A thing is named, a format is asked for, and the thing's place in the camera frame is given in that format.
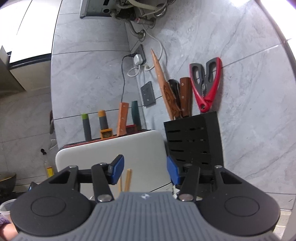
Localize red black kitchen scissors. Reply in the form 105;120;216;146
189;57;222;113

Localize black knife block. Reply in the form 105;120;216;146
163;111;224;186

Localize yellow oil bottle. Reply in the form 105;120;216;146
40;148;55;178

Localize dark bowl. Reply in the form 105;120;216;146
0;171;16;198

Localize white plug adapter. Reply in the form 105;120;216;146
133;54;143;66

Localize orange grey knife handle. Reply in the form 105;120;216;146
98;110;113;140

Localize green grey knife handle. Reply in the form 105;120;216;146
81;113;92;142

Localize dark green knife handle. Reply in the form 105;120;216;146
132;100;142;131

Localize brown wooden knife handle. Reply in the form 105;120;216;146
180;77;193;118

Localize orange wooden cleaver handle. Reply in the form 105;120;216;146
117;102;129;137

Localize carved wooden knife handle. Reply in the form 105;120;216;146
163;81;181;121

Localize black knife handle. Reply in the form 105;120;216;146
168;79;181;109

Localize grey wall socket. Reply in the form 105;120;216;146
140;81;156;107

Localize white power cable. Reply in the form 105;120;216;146
126;22;168;78

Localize black power cable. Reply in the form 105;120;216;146
120;53;138;103

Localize flexible metal hose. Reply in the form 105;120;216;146
110;11;147;42

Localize wall water heater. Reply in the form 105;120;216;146
80;0;135;19

